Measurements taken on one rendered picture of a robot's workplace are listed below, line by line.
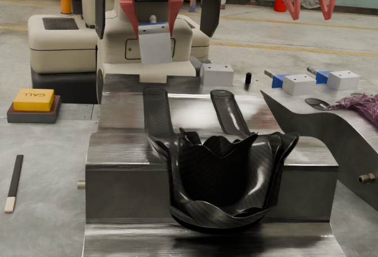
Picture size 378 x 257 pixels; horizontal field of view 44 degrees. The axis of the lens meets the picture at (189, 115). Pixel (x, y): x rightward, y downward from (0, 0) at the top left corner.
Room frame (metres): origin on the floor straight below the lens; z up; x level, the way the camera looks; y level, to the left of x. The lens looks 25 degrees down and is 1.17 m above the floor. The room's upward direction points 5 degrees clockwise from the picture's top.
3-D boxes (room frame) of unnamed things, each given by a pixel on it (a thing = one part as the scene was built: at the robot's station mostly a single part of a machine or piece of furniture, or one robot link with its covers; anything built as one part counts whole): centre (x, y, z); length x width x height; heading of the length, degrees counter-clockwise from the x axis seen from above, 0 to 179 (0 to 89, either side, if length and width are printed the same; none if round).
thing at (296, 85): (0.88, -0.18, 0.86); 0.13 x 0.05 x 0.05; 26
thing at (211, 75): (0.80, -0.04, 0.89); 0.13 x 0.05 x 0.05; 8
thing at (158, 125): (0.54, -0.02, 0.92); 0.35 x 0.16 x 0.09; 8
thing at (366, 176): (0.56, -0.25, 0.84); 0.02 x 0.01 x 0.02; 116
